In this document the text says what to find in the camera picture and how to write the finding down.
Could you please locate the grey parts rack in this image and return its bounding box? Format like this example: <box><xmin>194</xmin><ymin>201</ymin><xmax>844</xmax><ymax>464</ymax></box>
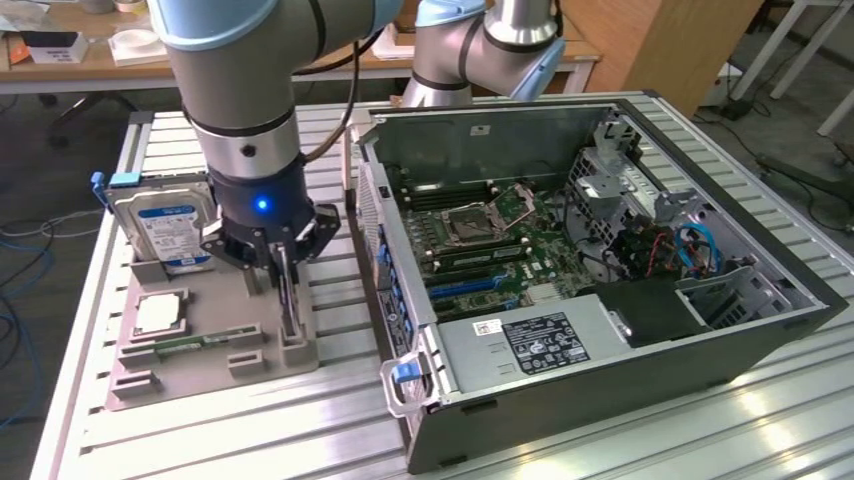
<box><xmin>104</xmin><ymin>239</ymin><xmax>320</xmax><ymax>412</ymax></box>

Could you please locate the long blue expansion slot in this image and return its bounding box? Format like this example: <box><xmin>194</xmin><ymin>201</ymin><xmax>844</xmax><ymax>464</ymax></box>
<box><xmin>424</xmin><ymin>276</ymin><xmax>508</xmax><ymax>300</ymax></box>

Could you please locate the CPU socket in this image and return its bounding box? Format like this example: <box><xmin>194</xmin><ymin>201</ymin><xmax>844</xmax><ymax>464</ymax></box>
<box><xmin>444</xmin><ymin>203</ymin><xmax>499</xmax><ymax>241</ymax></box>

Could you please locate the silver CPU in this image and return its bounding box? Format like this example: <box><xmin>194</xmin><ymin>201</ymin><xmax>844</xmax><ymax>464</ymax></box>
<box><xmin>132</xmin><ymin>294</ymin><xmax>188</xmax><ymax>336</ymax></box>

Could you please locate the grey power supply unit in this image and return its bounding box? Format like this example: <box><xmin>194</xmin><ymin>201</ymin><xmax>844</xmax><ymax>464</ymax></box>
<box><xmin>436</xmin><ymin>293</ymin><xmax>632</xmax><ymax>394</ymax></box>

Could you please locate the graphics card with fan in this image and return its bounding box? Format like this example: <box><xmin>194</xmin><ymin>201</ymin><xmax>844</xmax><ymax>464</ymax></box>
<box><xmin>269</xmin><ymin>244</ymin><xmax>301</xmax><ymax>345</ymax></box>

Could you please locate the metal socket cover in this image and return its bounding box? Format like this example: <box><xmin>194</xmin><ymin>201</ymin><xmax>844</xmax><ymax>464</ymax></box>
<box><xmin>489</xmin><ymin>183</ymin><xmax>539</xmax><ymax>231</ymax></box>

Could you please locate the green motherboard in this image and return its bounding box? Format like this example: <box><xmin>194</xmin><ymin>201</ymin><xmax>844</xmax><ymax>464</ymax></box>
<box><xmin>385</xmin><ymin>167</ymin><xmax>601</xmax><ymax>324</ymax></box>

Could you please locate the black RAM stick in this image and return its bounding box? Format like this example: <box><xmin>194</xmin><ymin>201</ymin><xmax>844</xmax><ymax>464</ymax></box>
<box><xmin>432</xmin><ymin>242</ymin><xmax>528</xmax><ymax>267</ymax></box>

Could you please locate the green RAM stick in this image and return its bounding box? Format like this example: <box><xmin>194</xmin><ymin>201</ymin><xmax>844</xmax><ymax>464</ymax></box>
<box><xmin>153</xmin><ymin>327</ymin><xmax>259</xmax><ymax>351</ymax></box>

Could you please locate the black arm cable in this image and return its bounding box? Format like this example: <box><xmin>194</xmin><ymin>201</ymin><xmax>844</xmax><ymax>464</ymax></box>
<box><xmin>291</xmin><ymin>24</ymin><xmax>396</xmax><ymax>164</ymax></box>

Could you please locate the hard disk with blue caddy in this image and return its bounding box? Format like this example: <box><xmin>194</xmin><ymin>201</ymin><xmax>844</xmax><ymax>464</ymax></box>
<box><xmin>89</xmin><ymin>169</ymin><xmax>225</xmax><ymax>276</ymax></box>

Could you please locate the black office chair base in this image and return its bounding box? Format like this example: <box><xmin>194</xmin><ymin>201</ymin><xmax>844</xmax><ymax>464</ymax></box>
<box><xmin>38</xmin><ymin>92</ymin><xmax>138</xmax><ymax>146</ymax></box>

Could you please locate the wooden desk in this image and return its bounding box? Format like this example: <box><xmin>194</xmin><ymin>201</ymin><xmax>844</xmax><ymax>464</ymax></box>
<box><xmin>0</xmin><ymin>0</ymin><xmax>601</xmax><ymax>96</ymax></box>

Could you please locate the black and white box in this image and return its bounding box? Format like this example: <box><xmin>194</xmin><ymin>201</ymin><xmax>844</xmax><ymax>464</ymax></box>
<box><xmin>17</xmin><ymin>30</ymin><xmax>90</xmax><ymax>65</ymax></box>

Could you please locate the white table frame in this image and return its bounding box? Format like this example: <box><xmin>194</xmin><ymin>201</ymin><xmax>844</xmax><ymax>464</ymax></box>
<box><xmin>730</xmin><ymin>0</ymin><xmax>854</xmax><ymax>136</ymax></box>

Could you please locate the wooden cabinet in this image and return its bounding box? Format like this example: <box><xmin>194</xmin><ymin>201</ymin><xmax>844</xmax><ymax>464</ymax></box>
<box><xmin>585</xmin><ymin>0</ymin><xmax>766</xmax><ymax>116</ymax></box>

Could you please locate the blue wire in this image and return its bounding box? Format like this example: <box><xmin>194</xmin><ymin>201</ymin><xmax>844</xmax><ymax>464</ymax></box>
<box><xmin>674</xmin><ymin>223</ymin><xmax>726</xmax><ymax>274</ymax></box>

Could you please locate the white booklet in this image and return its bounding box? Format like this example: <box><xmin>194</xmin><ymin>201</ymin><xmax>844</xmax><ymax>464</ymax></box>
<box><xmin>369</xmin><ymin>27</ymin><xmax>419</xmax><ymax>61</ymax></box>

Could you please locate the red wire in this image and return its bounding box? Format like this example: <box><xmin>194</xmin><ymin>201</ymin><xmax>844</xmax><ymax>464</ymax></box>
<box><xmin>649</xmin><ymin>232</ymin><xmax>668</xmax><ymax>276</ymax></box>

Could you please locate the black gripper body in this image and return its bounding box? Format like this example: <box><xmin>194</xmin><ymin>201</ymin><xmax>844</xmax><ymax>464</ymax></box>
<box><xmin>208</xmin><ymin>164</ymin><xmax>319</xmax><ymax>270</ymax></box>

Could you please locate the black open PC case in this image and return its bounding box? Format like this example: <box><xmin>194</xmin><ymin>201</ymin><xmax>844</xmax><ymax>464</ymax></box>
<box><xmin>339</xmin><ymin>97</ymin><xmax>850</xmax><ymax>475</ymax></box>

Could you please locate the black floor stand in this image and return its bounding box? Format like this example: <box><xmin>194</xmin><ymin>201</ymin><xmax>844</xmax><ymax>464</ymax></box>
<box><xmin>756</xmin><ymin>149</ymin><xmax>854</xmax><ymax>201</ymax></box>

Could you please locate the grey disk bay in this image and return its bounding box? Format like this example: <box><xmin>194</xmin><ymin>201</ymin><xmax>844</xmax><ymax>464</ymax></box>
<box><xmin>672</xmin><ymin>264</ymin><xmax>802</xmax><ymax>331</ymax></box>

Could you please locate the black plastic shroud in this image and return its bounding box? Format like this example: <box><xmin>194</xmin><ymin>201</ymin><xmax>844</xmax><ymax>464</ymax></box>
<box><xmin>592</xmin><ymin>277</ymin><xmax>712</xmax><ymax>349</ymax></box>

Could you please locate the metal drive cage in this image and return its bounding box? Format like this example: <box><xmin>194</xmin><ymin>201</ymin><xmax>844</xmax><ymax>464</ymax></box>
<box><xmin>565</xmin><ymin>147</ymin><xmax>668</xmax><ymax>251</ymax></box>

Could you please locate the blue floor cable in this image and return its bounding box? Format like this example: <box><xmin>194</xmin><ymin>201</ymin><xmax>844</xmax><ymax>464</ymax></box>
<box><xmin>0</xmin><ymin>234</ymin><xmax>56</xmax><ymax>431</ymax></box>

